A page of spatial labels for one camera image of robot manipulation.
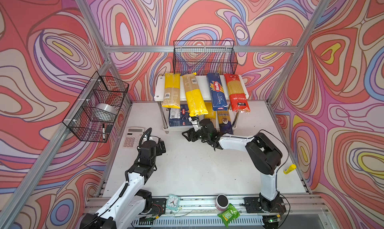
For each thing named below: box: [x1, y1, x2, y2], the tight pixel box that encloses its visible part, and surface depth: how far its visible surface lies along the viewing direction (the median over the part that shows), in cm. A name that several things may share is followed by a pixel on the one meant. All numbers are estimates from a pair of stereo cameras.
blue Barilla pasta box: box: [168, 104, 193, 127], surface depth 95 cm
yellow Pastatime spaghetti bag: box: [204, 102, 216, 129], surface depth 70 cm
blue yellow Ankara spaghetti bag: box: [217, 110, 234, 135], surface depth 98 cm
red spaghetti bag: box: [224, 73, 251, 113], surface depth 75 cm
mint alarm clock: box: [165, 194, 180, 211], surface depth 75 cm
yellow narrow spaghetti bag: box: [182, 72, 209, 117], surface depth 75 cm
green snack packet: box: [217, 203, 240, 228], surface depth 72 cm
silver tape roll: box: [90, 103, 117, 122], surface depth 74 cm
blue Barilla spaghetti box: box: [206, 72, 229, 111], surface depth 73 cm
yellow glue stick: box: [283, 164, 297, 175], surface depth 82 cm
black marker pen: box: [102, 123, 106, 140], surface depth 74 cm
